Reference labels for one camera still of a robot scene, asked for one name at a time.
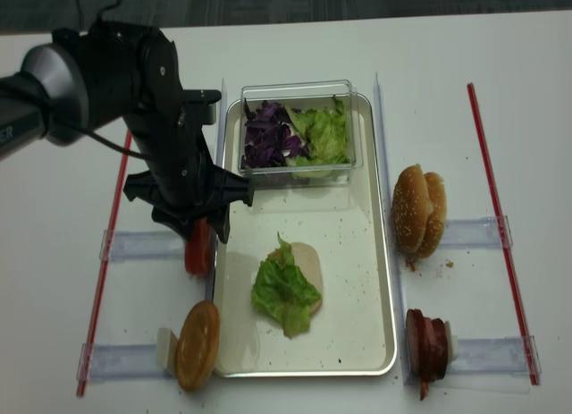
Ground tomato slices pair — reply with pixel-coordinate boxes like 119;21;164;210
184;218;212;276

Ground green lettuce in container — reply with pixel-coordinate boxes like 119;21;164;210
285;96;350;167

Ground golden round bun bottom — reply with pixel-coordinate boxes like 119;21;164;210
175;300;221;393

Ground sesame bun half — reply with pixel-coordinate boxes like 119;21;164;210
391;164;432;254
416;172;447;258

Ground clear track lower right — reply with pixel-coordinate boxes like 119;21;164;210
437;335;542;394

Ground bottom bun slice on tray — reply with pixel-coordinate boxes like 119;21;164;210
267;242;324;317

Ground red rail strip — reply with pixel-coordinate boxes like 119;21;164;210
76;156;128;399
467;82;541;386

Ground clear track upper right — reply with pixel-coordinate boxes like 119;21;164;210
439;216;513;249

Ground meat patty slices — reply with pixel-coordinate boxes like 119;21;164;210
406;308;449;401

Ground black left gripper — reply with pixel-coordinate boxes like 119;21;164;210
123;98;254;243

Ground white bun pusher block left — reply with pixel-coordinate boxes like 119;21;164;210
156;327;179;376

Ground left red rail strip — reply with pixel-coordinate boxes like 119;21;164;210
76;156;128;399

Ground lettuce leaf on bun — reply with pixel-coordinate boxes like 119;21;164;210
250;237;322;339

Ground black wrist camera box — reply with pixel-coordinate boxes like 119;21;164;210
182;89;222;125

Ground purple cabbage shreds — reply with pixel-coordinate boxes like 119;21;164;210
241;99;309;169

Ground white meat pusher block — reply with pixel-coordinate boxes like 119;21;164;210
444;320;458;365

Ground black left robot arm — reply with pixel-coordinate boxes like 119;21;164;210
1;21;254;241

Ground sesame bun rear half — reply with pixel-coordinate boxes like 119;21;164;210
416;172;447;258

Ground right red rail strip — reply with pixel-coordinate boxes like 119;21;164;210
467;82;541;386

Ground clear track lower left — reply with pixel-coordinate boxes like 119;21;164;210
76;343;172;382

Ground sesame bun front half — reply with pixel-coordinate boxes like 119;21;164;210
391;164;432;254

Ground clear track upper left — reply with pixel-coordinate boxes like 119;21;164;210
99;230;184;262

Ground clear plastic salad container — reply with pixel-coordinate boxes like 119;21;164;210
236;80;363;189

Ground clear track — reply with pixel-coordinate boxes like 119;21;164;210
99;230;184;262
76;343;172;382
439;216;513;249
437;335;542;394

